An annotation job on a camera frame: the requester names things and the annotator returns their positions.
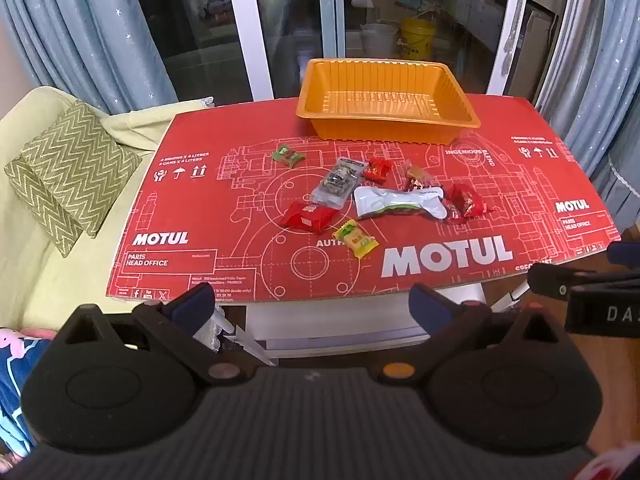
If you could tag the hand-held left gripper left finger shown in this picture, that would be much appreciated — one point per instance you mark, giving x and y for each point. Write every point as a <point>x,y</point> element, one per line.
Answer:
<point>192,304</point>

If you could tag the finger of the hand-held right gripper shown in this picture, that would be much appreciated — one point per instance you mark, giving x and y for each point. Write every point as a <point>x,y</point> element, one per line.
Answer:
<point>625,254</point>
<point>560,280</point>

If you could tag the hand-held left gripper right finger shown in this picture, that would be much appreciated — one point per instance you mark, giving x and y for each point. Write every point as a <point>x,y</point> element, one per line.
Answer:
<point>426,301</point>

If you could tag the yellow candy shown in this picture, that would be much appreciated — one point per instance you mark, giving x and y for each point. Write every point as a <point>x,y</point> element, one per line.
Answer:
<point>354,239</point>

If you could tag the white green snack pouch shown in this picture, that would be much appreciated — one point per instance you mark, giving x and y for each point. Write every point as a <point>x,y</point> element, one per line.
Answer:
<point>395,201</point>

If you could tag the clear brown candy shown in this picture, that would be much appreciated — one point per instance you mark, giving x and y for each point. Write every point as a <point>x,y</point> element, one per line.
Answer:
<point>417,178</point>

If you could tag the small red candy packet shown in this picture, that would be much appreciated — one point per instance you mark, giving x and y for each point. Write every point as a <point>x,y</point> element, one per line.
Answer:
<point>377,170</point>

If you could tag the red snack packet white label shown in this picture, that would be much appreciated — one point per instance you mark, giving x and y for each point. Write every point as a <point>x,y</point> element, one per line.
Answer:
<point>307,216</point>

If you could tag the grey clear snack packet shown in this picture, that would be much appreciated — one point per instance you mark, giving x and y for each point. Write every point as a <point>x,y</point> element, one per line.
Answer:
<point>334,185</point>

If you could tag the green candy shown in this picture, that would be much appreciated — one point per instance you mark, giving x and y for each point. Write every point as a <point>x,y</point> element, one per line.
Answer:
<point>287,155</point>

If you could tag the orange plastic tray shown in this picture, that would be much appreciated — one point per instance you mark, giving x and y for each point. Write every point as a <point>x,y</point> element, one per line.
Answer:
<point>380,105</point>

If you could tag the clear plastic bag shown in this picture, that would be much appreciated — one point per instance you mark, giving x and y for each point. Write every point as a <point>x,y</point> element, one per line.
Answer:
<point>216,332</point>

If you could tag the red printed table mat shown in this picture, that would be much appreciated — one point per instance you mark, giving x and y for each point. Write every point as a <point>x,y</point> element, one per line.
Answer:
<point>225,220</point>

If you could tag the pale yellow sofa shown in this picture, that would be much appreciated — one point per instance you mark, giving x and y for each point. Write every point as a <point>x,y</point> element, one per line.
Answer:
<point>30,280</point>

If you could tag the blue star curtain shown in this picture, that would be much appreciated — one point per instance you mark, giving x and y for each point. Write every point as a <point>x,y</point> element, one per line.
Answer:
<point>600,85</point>
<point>75,25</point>

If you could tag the green zigzag cushion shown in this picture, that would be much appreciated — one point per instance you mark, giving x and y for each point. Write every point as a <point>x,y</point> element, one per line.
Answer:
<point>70,170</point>

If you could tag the blue printed blanket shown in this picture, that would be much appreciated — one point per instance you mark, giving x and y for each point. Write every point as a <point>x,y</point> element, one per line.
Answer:
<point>15,375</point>

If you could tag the yellow bucket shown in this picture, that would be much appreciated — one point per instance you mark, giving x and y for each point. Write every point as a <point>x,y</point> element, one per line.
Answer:
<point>417,40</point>

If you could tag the white bucket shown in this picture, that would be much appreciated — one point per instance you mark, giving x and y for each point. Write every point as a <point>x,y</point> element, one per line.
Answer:
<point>379,40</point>

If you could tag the white table frame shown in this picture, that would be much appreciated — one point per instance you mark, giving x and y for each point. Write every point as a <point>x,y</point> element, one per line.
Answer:
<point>325,317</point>

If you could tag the white sliding door frame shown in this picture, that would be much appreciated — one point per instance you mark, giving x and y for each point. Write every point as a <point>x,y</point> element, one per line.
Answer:
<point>250,35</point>

